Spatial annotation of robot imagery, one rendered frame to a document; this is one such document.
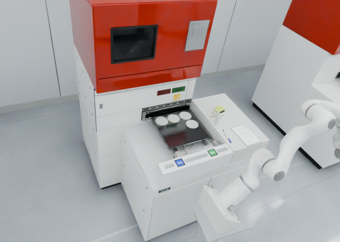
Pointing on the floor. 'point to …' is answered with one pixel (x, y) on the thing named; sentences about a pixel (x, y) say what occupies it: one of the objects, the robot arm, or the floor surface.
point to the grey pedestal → (208, 236)
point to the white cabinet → (168, 193)
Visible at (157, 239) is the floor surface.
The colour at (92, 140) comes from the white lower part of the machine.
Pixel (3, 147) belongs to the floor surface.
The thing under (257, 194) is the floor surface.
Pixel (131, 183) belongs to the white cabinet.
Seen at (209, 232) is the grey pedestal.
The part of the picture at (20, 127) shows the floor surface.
